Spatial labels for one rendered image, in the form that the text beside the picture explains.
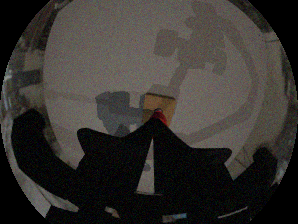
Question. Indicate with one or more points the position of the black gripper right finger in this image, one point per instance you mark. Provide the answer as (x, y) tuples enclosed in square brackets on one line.
[(172, 156)]

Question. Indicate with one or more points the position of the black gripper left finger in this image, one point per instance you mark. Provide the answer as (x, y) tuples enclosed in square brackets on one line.
[(130, 150)]

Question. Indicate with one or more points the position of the brown square block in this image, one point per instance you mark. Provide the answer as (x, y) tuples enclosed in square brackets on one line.
[(155, 101)]

